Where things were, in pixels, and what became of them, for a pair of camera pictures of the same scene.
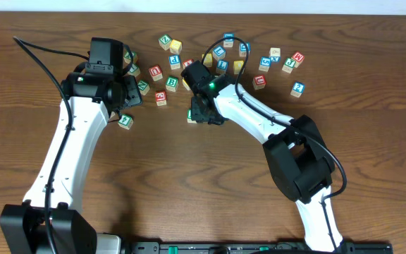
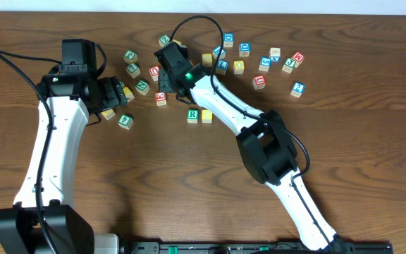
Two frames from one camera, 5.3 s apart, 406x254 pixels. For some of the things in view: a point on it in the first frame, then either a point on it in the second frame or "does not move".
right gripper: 197,116 → 162,85
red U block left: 156,73 does not move
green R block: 189,116 does not move
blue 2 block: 297,89 does not move
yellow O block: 237,66 does not move
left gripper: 132,91 → 119,92
